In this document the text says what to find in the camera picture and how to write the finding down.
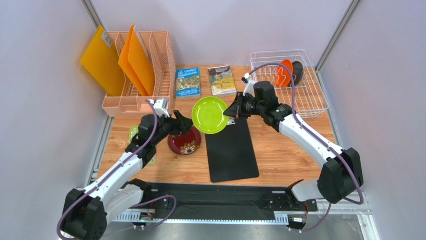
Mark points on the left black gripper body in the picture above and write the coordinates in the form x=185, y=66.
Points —
x=166, y=125

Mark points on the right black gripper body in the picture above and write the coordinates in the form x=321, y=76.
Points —
x=240, y=106

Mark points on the red floral plate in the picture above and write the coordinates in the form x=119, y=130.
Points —
x=185, y=144

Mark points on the green plate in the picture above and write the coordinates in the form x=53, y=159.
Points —
x=208, y=115

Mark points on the orange plate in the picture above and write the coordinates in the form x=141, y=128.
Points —
x=282, y=76

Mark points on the white wire dish rack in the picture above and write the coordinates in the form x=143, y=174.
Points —
x=309, y=98

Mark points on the dark black plate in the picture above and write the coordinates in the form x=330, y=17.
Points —
x=298, y=72

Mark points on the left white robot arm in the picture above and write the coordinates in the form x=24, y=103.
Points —
x=88, y=212

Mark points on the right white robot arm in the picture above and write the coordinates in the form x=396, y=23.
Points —
x=341, y=169

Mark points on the yellow cover book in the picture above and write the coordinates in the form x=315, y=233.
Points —
x=221, y=81

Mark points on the green treehouse book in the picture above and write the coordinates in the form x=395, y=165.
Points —
x=133, y=131

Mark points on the blue treehouse book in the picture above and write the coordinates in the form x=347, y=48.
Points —
x=188, y=83

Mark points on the black clipboard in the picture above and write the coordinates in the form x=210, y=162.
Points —
x=231, y=155

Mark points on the orange folder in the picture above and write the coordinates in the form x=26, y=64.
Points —
x=135, y=63

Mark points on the pink desk file organizer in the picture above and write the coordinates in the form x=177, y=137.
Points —
x=131, y=104

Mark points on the yellow folder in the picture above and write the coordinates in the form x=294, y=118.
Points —
x=101, y=60

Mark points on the black base mat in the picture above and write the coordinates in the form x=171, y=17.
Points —
x=221, y=202

